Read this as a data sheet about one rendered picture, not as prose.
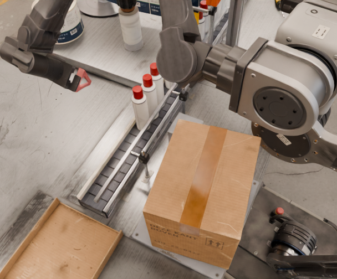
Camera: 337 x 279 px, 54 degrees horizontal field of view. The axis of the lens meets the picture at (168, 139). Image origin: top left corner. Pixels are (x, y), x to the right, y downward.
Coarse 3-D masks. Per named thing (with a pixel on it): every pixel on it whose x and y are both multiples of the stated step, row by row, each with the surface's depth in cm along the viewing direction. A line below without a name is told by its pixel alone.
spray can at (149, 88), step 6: (144, 78) 112; (150, 78) 112; (144, 84) 113; (150, 84) 113; (144, 90) 115; (150, 90) 114; (150, 96) 116; (156, 96) 119; (150, 102) 119; (156, 102) 121; (150, 108) 122; (150, 114) 124
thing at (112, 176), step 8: (224, 8) 153; (216, 24) 146; (208, 32) 143; (168, 96) 124; (160, 104) 121; (152, 120) 118; (144, 128) 115; (136, 144) 113; (128, 152) 110; (120, 168) 108; (112, 176) 105; (104, 184) 103; (104, 192) 103; (96, 200) 100
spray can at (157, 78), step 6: (150, 66) 115; (150, 72) 117; (156, 72) 116; (156, 78) 117; (162, 78) 120; (156, 84) 119; (162, 84) 121; (156, 90) 122; (162, 90) 124; (162, 96) 126
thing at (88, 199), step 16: (224, 16) 163; (176, 96) 134; (160, 112) 129; (128, 144) 121; (144, 144) 121; (112, 160) 118; (128, 160) 118; (96, 192) 111; (112, 192) 111; (96, 208) 108
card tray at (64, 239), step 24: (48, 216) 111; (72, 216) 111; (24, 240) 104; (48, 240) 107; (72, 240) 107; (96, 240) 106; (24, 264) 103; (48, 264) 103; (72, 264) 102; (96, 264) 102
